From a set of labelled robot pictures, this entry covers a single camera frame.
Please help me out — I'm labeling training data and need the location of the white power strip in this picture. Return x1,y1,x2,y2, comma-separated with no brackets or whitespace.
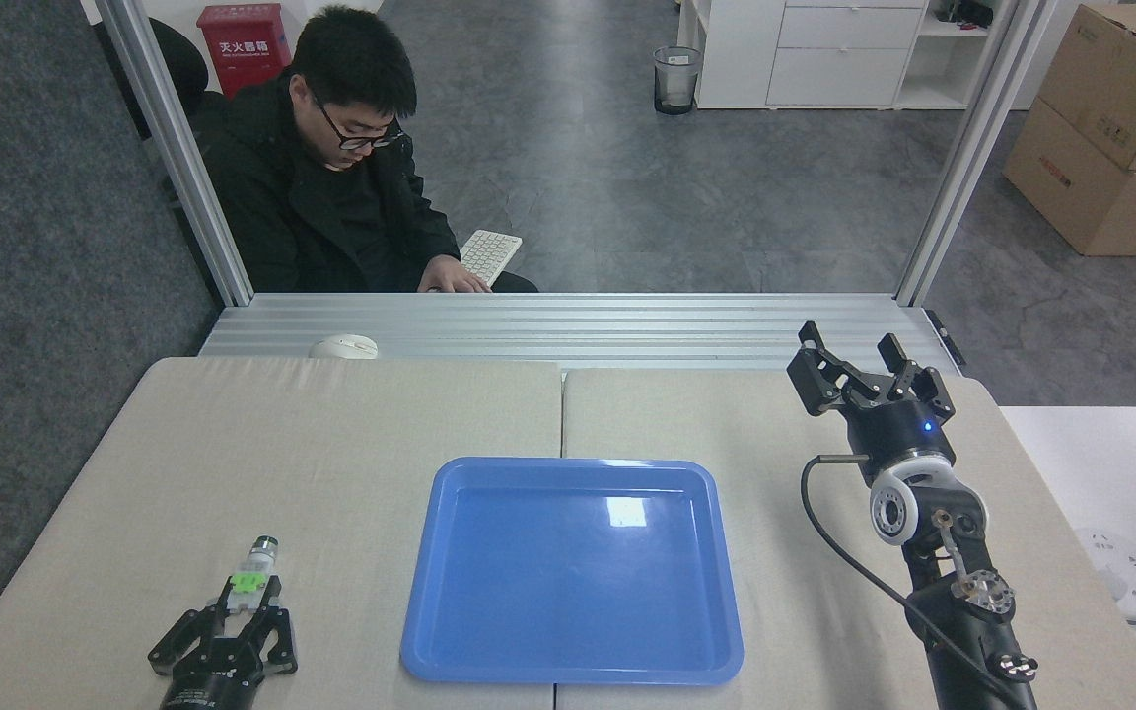
1074,527,1136,621

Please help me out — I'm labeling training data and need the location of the black office chair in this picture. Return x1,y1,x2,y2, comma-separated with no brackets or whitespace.
95,17,230,140

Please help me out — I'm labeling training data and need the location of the beige table mat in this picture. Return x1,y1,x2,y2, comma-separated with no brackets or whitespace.
554,366,1136,710
0,354,565,710

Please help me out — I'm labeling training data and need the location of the cardboard box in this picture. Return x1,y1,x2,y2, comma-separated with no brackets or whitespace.
1001,96,1136,258
1035,2,1136,175

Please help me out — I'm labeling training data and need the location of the white computer mouse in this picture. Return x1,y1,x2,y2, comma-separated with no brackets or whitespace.
308,333,381,361

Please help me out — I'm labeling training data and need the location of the red fire extinguisher box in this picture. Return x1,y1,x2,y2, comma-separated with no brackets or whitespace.
195,2,294,99

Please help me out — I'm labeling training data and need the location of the person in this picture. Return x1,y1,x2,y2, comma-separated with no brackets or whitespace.
195,5,538,295

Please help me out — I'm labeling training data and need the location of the person's right hand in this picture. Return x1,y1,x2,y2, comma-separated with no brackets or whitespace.
418,254,493,295

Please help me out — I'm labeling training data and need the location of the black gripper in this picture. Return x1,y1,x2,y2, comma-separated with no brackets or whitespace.
786,320,957,485
146,574,299,710

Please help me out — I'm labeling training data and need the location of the white keyboard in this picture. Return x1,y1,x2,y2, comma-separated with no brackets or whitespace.
459,229,524,288

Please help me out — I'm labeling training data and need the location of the silver aluminium post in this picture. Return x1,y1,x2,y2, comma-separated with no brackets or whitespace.
892,0,1061,308
94,0,256,308

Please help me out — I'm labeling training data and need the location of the grey mesh waste bin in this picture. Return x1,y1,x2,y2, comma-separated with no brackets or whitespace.
652,44,704,116

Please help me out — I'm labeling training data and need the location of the white drawer cabinet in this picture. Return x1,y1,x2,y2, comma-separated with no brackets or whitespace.
675,0,999,112

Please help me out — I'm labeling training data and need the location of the silver aluminium rail platform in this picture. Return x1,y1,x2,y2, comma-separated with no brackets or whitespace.
197,291,969,375

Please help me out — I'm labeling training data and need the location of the blue plastic tray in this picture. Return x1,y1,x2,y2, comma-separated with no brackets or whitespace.
399,456,746,687

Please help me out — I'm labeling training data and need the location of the white side table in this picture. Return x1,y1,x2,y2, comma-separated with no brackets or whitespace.
996,405,1136,710

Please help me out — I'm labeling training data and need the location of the green and white switch part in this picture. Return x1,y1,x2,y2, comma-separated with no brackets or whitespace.
228,534,282,614

